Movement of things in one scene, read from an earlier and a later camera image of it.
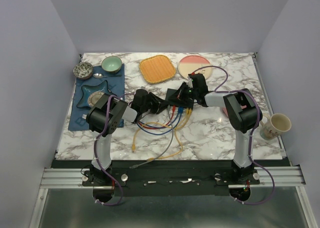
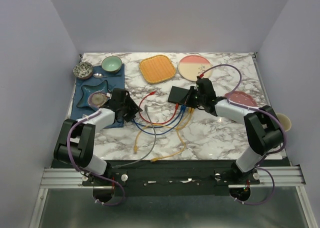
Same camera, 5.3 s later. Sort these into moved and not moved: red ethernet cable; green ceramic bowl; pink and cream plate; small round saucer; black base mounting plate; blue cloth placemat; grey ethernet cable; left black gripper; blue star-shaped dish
Moved: red ethernet cable; grey ethernet cable; left black gripper
Not moved: green ceramic bowl; black base mounting plate; blue cloth placemat; pink and cream plate; small round saucer; blue star-shaped dish
